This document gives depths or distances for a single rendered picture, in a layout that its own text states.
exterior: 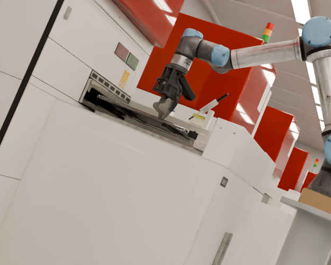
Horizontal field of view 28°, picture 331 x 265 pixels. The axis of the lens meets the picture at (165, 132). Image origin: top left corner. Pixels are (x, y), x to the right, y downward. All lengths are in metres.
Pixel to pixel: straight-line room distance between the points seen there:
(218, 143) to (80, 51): 0.58
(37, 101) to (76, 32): 0.27
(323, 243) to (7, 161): 1.12
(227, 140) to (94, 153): 0.43
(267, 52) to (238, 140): 0.54
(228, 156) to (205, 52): 0.51
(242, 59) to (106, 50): 0.52
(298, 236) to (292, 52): 0.68
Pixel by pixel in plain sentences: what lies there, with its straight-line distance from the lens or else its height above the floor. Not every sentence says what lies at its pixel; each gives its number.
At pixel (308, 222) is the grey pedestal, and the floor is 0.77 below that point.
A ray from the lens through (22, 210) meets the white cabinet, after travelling 2.25.
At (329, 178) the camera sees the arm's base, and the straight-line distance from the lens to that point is 2.42.
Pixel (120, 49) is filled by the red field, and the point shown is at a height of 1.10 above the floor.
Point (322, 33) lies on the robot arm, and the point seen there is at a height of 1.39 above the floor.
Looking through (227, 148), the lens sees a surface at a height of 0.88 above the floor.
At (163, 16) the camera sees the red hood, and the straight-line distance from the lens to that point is 2.73.
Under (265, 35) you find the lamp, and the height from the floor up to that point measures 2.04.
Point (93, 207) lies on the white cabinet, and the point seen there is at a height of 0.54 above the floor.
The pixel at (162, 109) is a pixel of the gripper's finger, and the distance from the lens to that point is 2.46.
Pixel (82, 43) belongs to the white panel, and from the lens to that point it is 2.30.
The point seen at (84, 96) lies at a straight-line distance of 2.41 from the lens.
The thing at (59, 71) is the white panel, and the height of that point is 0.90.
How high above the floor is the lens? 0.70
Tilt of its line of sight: 4 degrees up
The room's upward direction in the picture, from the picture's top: 23 degrees clockwise
